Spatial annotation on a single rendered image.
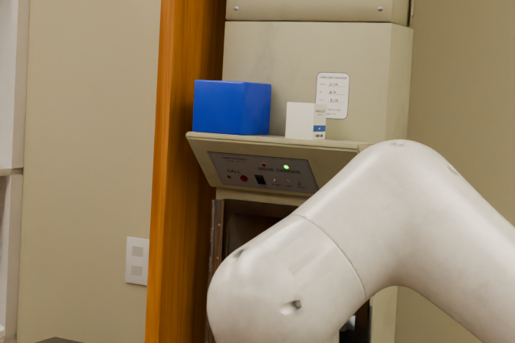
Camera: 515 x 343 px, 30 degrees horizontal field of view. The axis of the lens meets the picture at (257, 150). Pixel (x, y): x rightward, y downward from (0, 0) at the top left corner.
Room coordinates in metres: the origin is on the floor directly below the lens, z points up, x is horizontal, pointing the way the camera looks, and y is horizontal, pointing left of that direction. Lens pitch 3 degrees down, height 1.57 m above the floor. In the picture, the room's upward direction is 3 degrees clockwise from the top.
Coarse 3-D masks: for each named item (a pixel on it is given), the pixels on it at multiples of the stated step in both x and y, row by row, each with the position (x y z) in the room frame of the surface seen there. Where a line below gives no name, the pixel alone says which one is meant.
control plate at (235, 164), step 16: (224, 160) 1.65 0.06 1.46; (240, 160) 1.63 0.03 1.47; (256, 160) 1.61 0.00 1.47; (272, 160) 1.60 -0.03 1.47; (288, 160) 1.58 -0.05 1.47; (304, 160) 1.56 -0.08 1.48; (224, 176) 1.68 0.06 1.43; (240, 176) 1.67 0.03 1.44; (272, 176) 1.63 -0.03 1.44; (288, 176) 1.61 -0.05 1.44; (304, 176) 1.59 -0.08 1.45; (304, 192) 1.63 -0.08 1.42
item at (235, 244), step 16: (224, 208) 1.73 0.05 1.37; (240, 208) 1.71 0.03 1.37; (256, 208) 1.70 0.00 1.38; (272, 208) 1.68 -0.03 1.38; (288, 208) 1.67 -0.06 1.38; (224, 224) 1.73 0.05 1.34; (240, 224) 1.71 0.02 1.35; (256, 224) 1.69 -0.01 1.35; (272, 224) 1.68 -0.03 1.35; (224, 240) 1.72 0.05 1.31; (240, 240) 1.71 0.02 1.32; (224, 256) 1.72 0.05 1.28; (368, 304) 1.59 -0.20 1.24; (352, 320) 1.60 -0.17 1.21; (368, 320) 1.60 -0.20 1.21; (352, 336) 1.60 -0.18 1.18
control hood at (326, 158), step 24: (192, 144) 1.65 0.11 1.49; (216, 144) 1.63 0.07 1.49; (240, 144) 1.60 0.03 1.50; (264, 144) 1.58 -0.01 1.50; (288, 144) 1.56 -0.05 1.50; (312, 144) 1.53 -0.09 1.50; (336, 144) 1.52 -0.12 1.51; (360, 144) 1.51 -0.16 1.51; (312, 168) 1.57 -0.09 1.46; (336, 168) 1.55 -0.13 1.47; (288, 192) 1.65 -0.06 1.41
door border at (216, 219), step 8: (216, 200) 1.73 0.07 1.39; (216, 208) 1.73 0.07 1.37; (216, 216) 1.73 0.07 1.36; (216, 224) 1.73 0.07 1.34; (216, 232) 1.73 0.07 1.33; (216, 240) 1.73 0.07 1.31; (216, 248) 1.73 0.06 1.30; (216, 256) 1.73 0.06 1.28; (216, 264) 1.73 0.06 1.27; (208, 272) 1.73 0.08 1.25; (208, 280) 1.73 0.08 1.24; (208, 328) 1.73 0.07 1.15; (208, 336) 1.73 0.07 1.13
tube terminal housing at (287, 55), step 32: (256, 32) 1.72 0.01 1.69; (288, 32) 1.69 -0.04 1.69; (320, 32) 1.66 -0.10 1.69; (352, 32) 1.63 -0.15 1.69; (384, 32) 1.60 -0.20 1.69; (224, 64) 1.75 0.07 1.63; (256, 64) 1.72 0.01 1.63; (288, 64) 1.69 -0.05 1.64; (320, 64) 1.66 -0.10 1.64; (352, 64) 1.63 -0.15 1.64; (384, 64) 1.60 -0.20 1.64; (288, 96) 1.68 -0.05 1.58; (352, 96) 1.63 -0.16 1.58; (384, 96) 1.60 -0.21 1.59; (352, 128) 1.63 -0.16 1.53; (384, 128) 1.60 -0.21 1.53; (224, 192) 1.74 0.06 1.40; (256, 192) 1.71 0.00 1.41; (384, 320) 1.64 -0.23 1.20
